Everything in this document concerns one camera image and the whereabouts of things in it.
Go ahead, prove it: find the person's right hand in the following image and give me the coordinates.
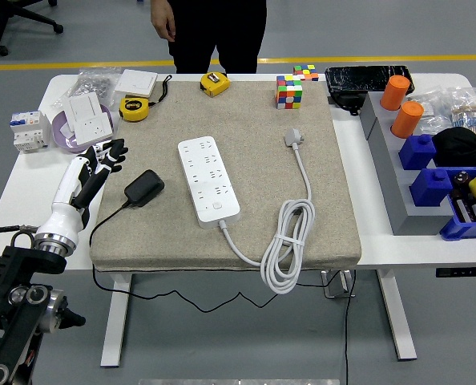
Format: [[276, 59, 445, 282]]
[[149, 0, 177, 41]]

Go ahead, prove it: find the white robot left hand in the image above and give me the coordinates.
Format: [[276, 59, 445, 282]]
[[34, 138, 130, 246]]

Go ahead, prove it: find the thin black adapter cord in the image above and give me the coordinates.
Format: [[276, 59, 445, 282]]
[[89, 198, 327, 313]]

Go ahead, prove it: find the black power adapter plug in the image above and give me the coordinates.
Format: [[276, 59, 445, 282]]
[[123, 168, 166, 209]]

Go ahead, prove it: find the white power strip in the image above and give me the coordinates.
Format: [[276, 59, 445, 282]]
[[177, 136, 242, 229]]

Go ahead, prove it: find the white power strip cord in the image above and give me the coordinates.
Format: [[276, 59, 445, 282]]
[[218, 127, 317, 296]]

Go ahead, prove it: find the person's torso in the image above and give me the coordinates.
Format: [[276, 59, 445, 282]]
[[166, 0, 268, 75]]

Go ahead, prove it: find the white circuit breaker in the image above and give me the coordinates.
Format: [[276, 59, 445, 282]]
[[9, 111, 53, 154]]

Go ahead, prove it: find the square yellow tape measure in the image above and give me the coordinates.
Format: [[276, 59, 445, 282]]
[[200, 71, 231, 98]]

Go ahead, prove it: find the clear bag of screws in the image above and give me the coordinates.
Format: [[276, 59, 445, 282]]
[[51, 67, 123, 111]]

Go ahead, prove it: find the round yellow tape measure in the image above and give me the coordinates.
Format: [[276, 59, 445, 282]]
[[119, 75, 173, 123]]

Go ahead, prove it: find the large colourful puzzle cube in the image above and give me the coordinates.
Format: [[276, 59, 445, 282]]
[[275, 75, 305, 110]]

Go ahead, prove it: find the small colourful puzzle cube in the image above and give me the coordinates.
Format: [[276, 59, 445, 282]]
[[292, 63, 321, 83]]

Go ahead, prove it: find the black office chair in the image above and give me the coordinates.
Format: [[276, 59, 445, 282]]
[[0, 0, 65, 57]]

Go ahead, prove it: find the white table leg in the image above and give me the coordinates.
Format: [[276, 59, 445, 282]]
[[100, 274, 134, 368], [376, 269, 418, 361]]

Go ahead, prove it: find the grey-brown mat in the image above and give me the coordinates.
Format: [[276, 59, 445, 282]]
[[89, 79, 363, 274]]

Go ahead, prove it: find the black cracked tray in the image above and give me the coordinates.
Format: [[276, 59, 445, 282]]
[[325, 65, 416, 97]]

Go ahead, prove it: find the orange cylinder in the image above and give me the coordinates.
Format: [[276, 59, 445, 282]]
[[380, 75, 412, 112], [390, 100, 426, 140]]

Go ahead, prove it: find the grey stepped block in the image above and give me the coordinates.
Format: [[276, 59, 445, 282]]
[[359, 91, 455, 237]]

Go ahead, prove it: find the clear plastic bag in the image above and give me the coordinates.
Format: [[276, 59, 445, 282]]
[[408, 90, 454, 136]]

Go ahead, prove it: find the blue plastic block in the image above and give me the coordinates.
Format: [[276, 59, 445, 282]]
[[398, 133, 438, 172], [409, 167, 454, 208]]

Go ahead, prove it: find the clear bag of resistors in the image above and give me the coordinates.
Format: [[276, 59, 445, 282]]
[[448, 87, 476, 136]]

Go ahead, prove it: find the black cloth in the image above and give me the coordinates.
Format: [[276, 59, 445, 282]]
[[432, 127, 476, 168]]

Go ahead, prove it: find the blue plastic bin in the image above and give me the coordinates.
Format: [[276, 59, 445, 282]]
[[439, 166, 476, 241]]

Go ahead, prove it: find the black table control panel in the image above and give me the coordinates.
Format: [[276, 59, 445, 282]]
[[435, 267, 476, 278]]

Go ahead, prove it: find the white switch panel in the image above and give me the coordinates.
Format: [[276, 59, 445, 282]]
[[113, 68, 159, 98]]

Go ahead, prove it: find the white wall socket panel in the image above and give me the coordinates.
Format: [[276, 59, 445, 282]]
[[73, 111, 115, 146]]

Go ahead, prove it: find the metal bracket under table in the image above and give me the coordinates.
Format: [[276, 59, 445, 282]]
[[321, 269, 357, 300]]

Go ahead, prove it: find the black hanging cable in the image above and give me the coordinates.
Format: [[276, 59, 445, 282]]
[[343, 270, 358, 385]]

